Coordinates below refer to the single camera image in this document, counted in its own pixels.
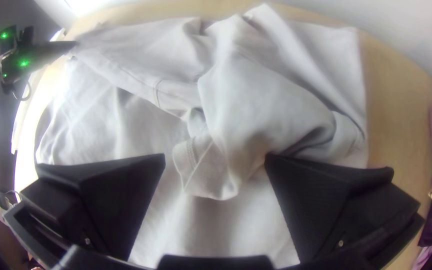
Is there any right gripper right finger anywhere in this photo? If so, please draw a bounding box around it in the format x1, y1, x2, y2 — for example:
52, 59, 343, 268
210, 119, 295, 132
263, 151, 426, 264

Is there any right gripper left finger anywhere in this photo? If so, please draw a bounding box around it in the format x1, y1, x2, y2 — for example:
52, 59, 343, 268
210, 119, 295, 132
3, 152, 167, 264

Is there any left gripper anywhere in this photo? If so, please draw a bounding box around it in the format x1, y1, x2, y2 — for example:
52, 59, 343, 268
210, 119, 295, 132
25, 40, 79, 71

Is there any white t-shirt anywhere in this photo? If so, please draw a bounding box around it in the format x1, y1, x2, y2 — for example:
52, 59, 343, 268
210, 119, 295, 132
11, 3, 371, 269

